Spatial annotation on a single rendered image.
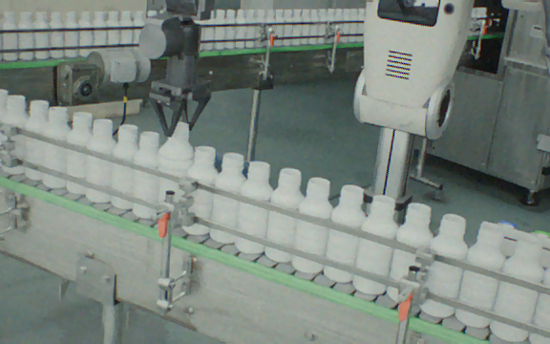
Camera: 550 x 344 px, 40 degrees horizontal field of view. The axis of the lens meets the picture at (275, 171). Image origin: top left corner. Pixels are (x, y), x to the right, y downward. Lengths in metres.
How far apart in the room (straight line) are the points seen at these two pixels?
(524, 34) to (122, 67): 2.83
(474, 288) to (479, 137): 3.91
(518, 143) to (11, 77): 3.24
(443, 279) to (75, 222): 0.75
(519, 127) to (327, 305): 3.76
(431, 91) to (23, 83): 1.57
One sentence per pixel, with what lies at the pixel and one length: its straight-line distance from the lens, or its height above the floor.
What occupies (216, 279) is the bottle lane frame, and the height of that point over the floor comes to 0.94.
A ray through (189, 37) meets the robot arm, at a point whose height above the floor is 1.37.
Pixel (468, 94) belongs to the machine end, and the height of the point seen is 0.60.
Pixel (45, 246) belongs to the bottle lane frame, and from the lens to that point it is 1.65.
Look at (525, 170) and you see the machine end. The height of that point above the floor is 0.23.
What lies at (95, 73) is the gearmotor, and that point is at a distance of 2.82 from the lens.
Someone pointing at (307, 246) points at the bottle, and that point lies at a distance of 1.30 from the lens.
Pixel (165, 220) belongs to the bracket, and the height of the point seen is 1.06.
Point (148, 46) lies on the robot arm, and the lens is 1.30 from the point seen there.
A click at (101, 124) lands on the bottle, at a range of 1.51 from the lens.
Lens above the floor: 1.59
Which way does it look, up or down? 19 degrees down
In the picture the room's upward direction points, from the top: 6 degrees clockwise
